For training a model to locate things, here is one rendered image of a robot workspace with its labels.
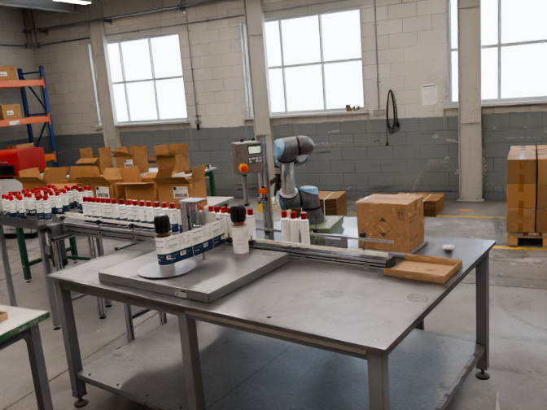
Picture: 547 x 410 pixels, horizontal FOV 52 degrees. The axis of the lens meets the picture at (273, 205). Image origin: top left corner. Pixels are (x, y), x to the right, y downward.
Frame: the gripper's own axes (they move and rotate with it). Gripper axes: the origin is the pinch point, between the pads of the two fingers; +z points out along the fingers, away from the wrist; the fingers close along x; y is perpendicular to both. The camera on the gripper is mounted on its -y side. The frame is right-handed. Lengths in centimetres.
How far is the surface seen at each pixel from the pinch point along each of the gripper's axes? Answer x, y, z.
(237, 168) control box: -56, 1, -32
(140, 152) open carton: 267, -333, -2
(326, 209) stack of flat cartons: 328, -90, 83
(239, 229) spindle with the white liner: -90, 19, -4
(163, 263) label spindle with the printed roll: -117, -12, 8
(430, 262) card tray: -61, 113, 15
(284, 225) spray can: -63, 33, -1
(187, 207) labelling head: -58, -36, -8
